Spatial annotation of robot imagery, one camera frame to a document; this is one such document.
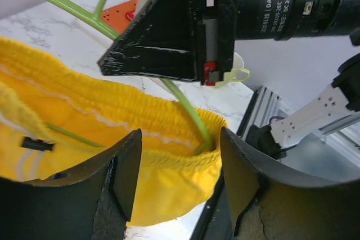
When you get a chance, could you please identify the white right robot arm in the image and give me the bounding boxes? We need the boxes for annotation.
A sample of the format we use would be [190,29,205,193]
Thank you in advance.
[98,0,359,147]

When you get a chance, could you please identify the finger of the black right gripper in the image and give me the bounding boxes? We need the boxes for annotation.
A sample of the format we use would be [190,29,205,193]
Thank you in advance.
[98,0,197,81]

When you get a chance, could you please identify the green hanger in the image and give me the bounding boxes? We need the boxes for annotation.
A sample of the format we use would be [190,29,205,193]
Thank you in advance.
[45,0,214,155]

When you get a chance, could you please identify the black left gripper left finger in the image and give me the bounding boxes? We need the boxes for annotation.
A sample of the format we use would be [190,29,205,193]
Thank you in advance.
[1,130,142,239]

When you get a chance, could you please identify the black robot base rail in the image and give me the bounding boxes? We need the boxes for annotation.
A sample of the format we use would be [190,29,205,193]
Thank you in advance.
[190,172,234,240]

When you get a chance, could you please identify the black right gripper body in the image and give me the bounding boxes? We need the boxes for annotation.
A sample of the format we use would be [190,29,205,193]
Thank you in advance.
[197,0,238,86]

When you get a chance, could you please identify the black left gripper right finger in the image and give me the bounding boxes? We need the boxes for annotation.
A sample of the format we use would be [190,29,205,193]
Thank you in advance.
[220,128,359,239]

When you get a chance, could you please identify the pale yellow mug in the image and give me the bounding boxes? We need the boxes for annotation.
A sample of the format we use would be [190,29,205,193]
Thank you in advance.
[215,52,250,88]

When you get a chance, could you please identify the yellow shorts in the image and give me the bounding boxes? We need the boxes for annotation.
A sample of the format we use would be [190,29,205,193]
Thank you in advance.
[1,37,227,227]

